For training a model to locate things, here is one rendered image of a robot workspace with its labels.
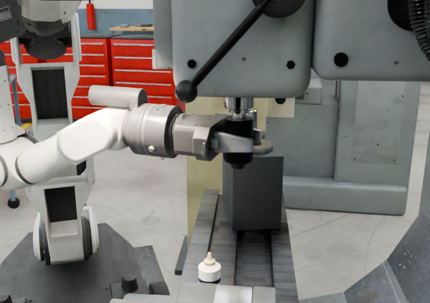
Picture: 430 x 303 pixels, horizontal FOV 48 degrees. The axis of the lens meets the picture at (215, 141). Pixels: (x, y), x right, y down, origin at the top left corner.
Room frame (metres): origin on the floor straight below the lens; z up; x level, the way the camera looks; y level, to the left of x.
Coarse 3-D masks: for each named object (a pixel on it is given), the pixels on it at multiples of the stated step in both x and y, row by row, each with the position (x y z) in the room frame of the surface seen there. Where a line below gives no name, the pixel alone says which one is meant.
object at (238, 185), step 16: (256, 144) 1.14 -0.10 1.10; (272, 144) 1.12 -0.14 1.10; (256, 160) 1.07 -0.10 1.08; (272, 160) 1.07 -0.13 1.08; (224, 176) 1.23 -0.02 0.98; (240, 176) 1.06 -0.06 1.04; (256, 176) 1.07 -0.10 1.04; (272, 176) 1.07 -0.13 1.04; (224, 192) 1.23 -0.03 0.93; (240, 192) 1.06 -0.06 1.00; (256, 192) 1.07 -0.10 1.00; (272, 192) 1.07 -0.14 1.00; (240, 208) 1.06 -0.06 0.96; (256, 208) 1.07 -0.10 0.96; (272, 208) 1.07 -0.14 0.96; (240, 224) 1.06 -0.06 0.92; (256, 224) 1.07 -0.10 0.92; (272, 224) 1.07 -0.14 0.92
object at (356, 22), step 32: (320, 0) 0.63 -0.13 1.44; (352, 0) 0.61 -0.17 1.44; (384, 0) 0.61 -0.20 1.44; (320, 32) 0.63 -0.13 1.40; (352, 32) 0.61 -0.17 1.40; (384, 32) 0.61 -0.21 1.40; (320, 64) 0.62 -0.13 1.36; (352, 64) 0.61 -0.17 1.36; (384, 64) 0.61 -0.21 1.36; (416, 64) 0.61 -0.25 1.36
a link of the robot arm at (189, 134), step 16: (160, 112) 0.77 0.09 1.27; (176, 112) 0.79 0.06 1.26; (144, 128) 0.75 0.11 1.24; (160, 128) 0.75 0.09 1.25; (176, 128) 0.74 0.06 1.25; (192, 128) 0.73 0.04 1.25; (208, 128) 0.71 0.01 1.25; (144, 144) 0.75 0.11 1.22; (160, 144) 0.74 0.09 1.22; (176, 144) 0.73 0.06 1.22; (192, 144) 0.73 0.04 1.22; (208, 144) 0.72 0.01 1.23; (208, 160) 0.71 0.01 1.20
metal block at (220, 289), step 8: (216, 288) 0.62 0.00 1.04; (224, 288) 0.61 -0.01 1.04; (232, 288) 0.61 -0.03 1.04; (240, 288) 0.61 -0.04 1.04; (248, 288) 0.61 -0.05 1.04; (216, 296) 0.60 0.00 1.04; (224, 296) 0.60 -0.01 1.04; (232, 296) 0.60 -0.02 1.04; (240, 296) 0.60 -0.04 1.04; (248, 296) 0.60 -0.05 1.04
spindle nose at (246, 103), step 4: (224, 100) 0.74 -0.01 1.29; (228, 100) 0.73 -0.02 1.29; (232, 100) 0.72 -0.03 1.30; (244, 100) 0.72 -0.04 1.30; (248, 100) 0.73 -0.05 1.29; (252, 100) 0.73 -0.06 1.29; (224, 104) 0.74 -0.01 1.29; (228, 104) 0.73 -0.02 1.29; (232, 104) 0.72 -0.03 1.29; (244, 104) 0.72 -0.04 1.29; (248, 104) 0.73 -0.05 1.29; (252, 104) 0.73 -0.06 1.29; (228, 108) 0.73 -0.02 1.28; (232, 108) 0.72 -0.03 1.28; (240, 108) 0.72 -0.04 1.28; (244, 108) 0.72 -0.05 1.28; (248, 108) 0.73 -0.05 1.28
